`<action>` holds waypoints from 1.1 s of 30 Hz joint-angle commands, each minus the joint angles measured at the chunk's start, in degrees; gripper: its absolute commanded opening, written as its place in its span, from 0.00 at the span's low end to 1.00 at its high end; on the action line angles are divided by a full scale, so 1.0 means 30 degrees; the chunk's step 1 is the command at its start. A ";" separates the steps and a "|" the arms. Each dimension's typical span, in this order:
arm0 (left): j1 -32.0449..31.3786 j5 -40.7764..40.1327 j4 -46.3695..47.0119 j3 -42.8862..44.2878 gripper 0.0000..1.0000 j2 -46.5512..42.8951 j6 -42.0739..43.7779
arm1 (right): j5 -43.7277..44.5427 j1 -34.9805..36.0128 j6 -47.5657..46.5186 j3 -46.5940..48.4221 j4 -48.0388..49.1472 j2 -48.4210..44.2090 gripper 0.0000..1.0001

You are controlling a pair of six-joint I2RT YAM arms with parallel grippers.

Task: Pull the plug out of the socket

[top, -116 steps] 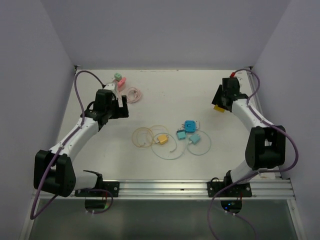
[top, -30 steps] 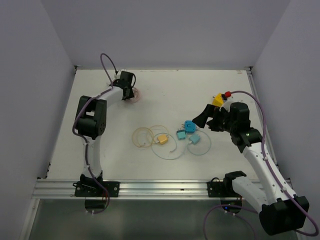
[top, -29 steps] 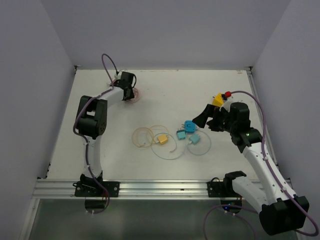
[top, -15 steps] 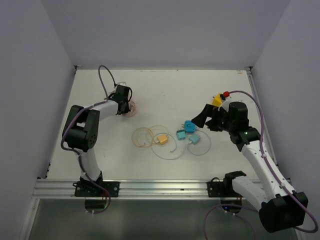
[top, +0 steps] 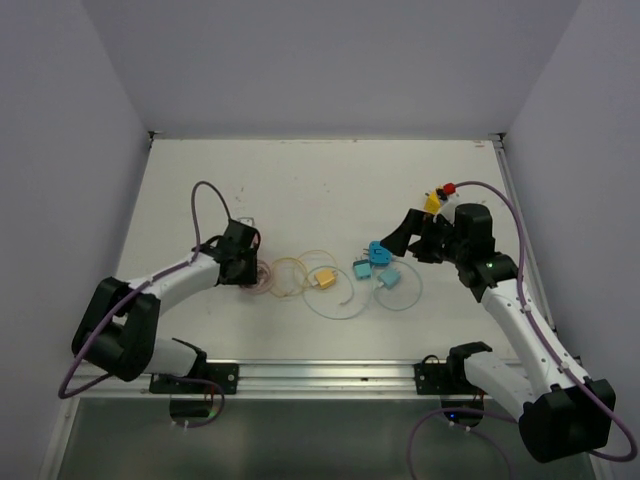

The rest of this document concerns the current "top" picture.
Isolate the left black mount plate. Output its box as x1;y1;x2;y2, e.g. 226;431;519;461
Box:
149;362;239;395

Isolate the blue power socket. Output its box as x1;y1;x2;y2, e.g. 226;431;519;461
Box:
368;241;393;267

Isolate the black mount plate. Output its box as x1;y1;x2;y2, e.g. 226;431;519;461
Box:
149;362;239;395
413;354;478;396

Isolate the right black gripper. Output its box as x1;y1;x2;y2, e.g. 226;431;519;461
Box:
380;208;467;265

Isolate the light blue charger plug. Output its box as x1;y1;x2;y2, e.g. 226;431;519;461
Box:
377;267;401;290

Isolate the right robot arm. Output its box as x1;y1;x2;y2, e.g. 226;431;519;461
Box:
381;203;616;463

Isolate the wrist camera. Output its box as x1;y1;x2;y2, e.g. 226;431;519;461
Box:
436;183;460;224
238;217;255;227

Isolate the yellow cube socket adapter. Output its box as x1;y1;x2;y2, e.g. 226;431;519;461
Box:
424;191;441;215

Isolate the light blue cable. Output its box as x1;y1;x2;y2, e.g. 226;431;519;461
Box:
301;258;425;320

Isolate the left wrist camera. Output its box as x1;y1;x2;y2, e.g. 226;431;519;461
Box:
238;217;255;227

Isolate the right black mount plate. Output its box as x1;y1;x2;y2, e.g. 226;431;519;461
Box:
413;354;478;396

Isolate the pink cable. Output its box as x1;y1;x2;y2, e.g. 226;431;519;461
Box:
239;259;275;296

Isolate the teal charger plug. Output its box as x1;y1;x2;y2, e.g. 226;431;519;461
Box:
352;258;372;281

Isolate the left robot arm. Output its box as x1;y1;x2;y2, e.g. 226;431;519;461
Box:
59;219;261;398

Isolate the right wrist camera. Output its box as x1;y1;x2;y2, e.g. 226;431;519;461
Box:
436;183;460;224

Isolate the yellow charger plug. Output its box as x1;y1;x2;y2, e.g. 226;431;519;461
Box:
312;267;338;290

